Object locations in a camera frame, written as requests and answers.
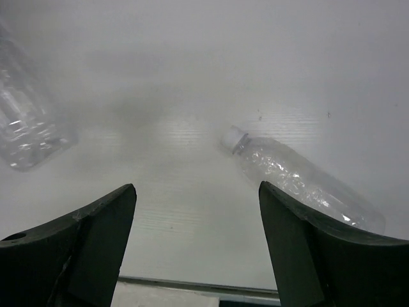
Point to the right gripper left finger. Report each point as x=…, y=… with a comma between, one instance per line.
x=74, y=260

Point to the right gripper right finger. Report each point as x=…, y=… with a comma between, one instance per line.
x=320, y=261

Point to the clear bottle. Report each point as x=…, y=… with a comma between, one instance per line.
x=34, y=126
x=266, y=159

